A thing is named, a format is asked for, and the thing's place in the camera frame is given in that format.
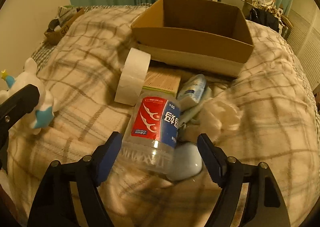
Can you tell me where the white unicorn toy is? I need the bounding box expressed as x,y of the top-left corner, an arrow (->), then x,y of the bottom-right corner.
1,57 -> 58,135

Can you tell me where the white tape roll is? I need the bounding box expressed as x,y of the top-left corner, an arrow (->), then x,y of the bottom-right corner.
114,48 -> 151,106

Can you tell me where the blue white tissue pack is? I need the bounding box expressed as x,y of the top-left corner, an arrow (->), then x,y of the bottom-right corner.
177,74 -> 207,112

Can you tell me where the small brown cardboard package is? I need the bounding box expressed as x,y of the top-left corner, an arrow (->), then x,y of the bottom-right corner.
143,70 -> 181,97

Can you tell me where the green checkered bed sheet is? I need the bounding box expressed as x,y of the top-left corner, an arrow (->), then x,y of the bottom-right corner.
31,40 -> 56,72

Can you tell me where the plaid beige blanket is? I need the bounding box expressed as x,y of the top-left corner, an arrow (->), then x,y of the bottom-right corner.
8,7 -> 319,226

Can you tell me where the light blue round object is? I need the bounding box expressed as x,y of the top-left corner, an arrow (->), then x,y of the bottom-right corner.
166,142 -> 202,181

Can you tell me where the small cardboard box with clutter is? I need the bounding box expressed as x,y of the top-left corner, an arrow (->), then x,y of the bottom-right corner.
44,5 -> 85,46

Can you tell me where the white crumpled cloth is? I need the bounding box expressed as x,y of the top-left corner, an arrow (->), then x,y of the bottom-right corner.
198,98 -> 243,141

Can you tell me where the white louvered wardrobe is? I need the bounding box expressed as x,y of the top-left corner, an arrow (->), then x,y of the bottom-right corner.
287,0 -> 319,91

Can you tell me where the large open cardboard box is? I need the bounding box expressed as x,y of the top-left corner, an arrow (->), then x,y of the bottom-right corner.
131,0 -> 253,78

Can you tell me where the black bag on chair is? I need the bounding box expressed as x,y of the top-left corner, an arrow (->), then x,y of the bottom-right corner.
247,8 -> 279,32

